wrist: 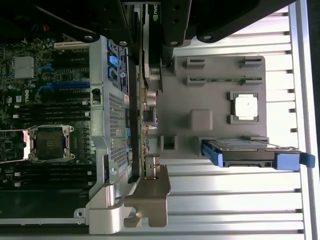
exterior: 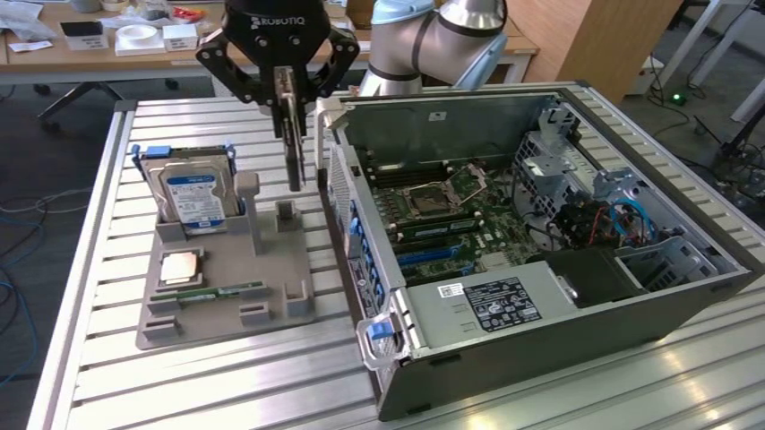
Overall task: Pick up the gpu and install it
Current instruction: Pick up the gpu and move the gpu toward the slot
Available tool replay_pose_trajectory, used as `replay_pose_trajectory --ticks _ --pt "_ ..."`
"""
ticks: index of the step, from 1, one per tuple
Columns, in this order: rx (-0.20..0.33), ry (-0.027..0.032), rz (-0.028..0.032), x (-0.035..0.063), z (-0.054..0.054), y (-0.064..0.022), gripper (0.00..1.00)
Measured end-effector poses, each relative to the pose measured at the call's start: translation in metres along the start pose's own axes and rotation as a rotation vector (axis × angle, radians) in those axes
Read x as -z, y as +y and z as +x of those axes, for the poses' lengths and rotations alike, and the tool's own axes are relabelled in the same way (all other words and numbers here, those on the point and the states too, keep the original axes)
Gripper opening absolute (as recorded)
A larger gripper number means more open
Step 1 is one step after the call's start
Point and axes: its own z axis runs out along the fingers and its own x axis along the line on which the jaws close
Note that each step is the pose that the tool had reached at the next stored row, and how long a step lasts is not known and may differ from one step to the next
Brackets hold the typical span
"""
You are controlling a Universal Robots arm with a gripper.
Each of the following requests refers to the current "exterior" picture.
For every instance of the white square box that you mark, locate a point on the white square box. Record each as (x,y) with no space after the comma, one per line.
(179,36)

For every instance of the white tape roll box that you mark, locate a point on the white tape roll box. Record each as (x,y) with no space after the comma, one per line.
(140,42)

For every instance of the black device green light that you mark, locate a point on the black device green light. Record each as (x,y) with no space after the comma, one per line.
(677,97)

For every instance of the green motherboard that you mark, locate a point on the green motherboard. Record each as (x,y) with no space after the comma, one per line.
(495,224)

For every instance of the black disk caddy blue clips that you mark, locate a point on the black disk caddy blue clips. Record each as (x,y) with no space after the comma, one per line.
(156,151)

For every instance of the grey cup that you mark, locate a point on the grey cup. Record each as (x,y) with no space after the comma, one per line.
(87,5)

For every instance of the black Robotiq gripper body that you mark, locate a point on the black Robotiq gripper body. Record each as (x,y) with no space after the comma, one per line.
(275,40)

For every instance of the black and white box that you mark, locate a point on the black and white box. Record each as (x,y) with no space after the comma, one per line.
(83,29)

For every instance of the open dark PC case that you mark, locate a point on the open dark PC case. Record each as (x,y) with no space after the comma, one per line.
(538,358)

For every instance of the white red paper slip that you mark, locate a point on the white red paper slip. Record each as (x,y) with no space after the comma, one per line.
(29,46)

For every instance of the wooden desk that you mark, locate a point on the wooden desk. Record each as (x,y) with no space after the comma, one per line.
(90,60)

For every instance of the red small item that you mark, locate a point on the red small item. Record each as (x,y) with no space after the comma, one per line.
(186,15)

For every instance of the grey parts rack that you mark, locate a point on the grey parts rack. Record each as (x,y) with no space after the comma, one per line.
(239,269)

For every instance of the hard disk with blue label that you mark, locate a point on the hard disk with blue label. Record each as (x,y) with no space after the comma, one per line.
(191,195)

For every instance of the white table frame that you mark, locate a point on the white table frame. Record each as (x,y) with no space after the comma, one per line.
(726,45)

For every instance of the white small unit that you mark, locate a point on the white small unit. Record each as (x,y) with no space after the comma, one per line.
(648,80)

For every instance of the perforated metal disk bay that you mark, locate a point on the perforated metal disk bay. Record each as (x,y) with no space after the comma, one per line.
(550,170)

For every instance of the CPU socket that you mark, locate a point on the CPU socket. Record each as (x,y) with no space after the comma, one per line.
(430,199)

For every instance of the white paper stack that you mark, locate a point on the white paper stack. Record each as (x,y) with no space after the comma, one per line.
(365,45)

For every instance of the black graphics card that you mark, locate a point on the black graphics card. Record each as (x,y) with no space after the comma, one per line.
(295,157)

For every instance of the wooden cabinet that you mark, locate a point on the wooden cabinet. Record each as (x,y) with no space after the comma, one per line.
(597,45)

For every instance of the grey power supply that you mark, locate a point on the grey power supply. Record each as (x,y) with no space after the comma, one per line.
(437,322)

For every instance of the metal socket cover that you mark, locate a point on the metal socket cover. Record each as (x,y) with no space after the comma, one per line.
(469,181)

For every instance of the green RAM stick white label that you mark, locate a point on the green RAM stick white label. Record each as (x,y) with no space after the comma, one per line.
(437,228)

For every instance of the silver CPU chip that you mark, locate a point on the silver CPU chip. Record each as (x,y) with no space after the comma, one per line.
(179,267)

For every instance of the clear plastic bag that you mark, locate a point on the clear plastic bag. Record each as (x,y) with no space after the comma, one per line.
(24,22)

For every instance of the black chair base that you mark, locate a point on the black chair base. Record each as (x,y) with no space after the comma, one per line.
(80,89)

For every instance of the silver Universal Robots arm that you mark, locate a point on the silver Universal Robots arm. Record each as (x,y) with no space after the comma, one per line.
(454,27)

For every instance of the blue expansion slot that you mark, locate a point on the blue expansion slot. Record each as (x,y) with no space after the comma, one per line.
(427,257)

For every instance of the grey metal disk bay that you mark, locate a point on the grey metal disk bay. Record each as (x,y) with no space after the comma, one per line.
(676,260)

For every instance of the silver chipset heatsink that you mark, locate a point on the silver chipset heatsink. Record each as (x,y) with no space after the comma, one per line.
(494,262)

